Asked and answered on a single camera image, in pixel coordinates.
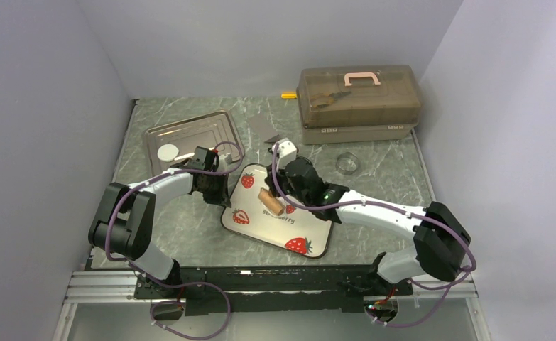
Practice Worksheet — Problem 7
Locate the wooden rolling pin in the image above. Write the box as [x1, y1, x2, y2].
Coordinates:
[258, 188, 285, 216]

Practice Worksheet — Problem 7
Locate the spatula with wooden handle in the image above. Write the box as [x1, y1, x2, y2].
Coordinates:
[263, 134, 282, 144]

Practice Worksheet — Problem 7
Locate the strawberry pattern white tray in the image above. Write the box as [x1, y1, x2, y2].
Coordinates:
[221, 163, 333, 259]

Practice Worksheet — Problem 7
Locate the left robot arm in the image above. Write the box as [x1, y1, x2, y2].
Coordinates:
[88, 146, 236, 298]

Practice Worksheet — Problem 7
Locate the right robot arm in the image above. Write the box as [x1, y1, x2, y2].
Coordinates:
[266, 156, 477, 295]

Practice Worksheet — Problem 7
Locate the flat round dough wrapper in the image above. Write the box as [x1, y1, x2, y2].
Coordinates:
[157, 144, 180, 163]

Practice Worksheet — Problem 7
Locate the steel baking tray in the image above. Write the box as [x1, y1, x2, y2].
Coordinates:
[143, 110, 245, 175]

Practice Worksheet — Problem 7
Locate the brown translucent tool box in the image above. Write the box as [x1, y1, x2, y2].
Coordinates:
[296, 65, 423, 145]

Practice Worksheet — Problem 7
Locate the yellow small object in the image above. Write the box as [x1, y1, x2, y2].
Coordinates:
[280, 92, 298, 100]

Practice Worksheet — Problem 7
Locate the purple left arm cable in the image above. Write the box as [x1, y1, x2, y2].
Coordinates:
[104, 140, 246, 340]

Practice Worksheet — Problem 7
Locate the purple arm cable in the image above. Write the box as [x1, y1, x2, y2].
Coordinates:
[270, 141, 478, 330]
[104, 140, 246, 340]

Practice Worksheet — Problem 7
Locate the round metal cutter ring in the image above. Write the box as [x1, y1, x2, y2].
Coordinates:
[336, 152, 361, 173]

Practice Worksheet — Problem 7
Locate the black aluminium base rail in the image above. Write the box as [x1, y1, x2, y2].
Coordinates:
[64, 266, 477, 317]

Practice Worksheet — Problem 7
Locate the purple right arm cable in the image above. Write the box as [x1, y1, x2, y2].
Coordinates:
[270, 141, 478, 330]

